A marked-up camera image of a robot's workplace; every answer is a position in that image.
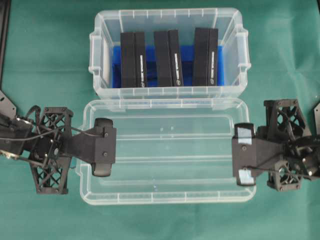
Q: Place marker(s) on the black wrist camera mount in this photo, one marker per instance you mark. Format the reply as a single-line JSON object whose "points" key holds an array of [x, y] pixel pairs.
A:
{"points": [[285, 124], [51, 174]]}

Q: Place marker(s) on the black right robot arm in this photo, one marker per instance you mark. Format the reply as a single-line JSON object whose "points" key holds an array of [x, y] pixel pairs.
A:
{"points": [[312, 160]]}

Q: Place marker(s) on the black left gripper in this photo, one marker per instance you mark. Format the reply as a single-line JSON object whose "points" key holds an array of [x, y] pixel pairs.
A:
{"points": [[96, 146]]}

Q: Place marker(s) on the black camera box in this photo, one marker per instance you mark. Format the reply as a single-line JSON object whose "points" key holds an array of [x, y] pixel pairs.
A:
{"points": [[133, 60], [168, 58], [205, 63]]}

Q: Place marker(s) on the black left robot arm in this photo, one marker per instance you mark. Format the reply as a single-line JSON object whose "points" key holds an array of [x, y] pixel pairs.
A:
{"points": [[17, 136]]}

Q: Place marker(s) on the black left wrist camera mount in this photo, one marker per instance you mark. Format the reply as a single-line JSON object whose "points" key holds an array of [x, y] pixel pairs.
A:
{"points": [[51, 174]]}

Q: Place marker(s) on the clear plastic box lid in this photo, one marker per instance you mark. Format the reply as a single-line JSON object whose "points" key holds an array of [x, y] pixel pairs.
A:
{"points": [[168, 151]]}

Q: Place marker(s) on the green table cloth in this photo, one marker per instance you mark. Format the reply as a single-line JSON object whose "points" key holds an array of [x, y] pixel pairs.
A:
{"points": [[46, 64]]}

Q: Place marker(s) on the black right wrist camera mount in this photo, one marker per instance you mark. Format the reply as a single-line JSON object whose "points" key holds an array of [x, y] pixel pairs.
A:
{"points": [[285, 124]]}

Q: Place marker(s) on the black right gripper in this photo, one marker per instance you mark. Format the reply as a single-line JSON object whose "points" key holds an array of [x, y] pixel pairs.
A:
{"points": [[251, 152]]}

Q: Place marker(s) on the clear plastic storage box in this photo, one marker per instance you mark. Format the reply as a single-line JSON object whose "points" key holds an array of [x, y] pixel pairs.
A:
{"points": [[233, 48]]}

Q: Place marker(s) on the black camera box middle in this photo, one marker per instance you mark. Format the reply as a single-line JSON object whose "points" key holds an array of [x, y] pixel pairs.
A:
{"points": [[168, 58]]}

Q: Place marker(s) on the black aluminium frame rail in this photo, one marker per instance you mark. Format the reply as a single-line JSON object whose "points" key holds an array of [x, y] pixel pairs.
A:
{"points": [[5, 6]]}

